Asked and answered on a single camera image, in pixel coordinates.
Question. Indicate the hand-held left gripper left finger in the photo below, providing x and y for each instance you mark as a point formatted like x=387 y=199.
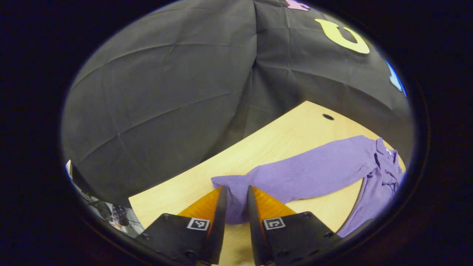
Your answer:
x=218 y=229

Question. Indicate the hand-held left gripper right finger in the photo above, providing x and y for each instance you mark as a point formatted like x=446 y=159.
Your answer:
x=255 y=232

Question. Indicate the purple knit cardigan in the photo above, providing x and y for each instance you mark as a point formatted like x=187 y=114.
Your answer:
x=314 y=170

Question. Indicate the dark patterned object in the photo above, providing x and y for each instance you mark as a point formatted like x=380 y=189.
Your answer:
x=120 y=216

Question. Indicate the black backdrop cloth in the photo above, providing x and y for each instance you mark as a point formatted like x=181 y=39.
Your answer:
x=166 y=111

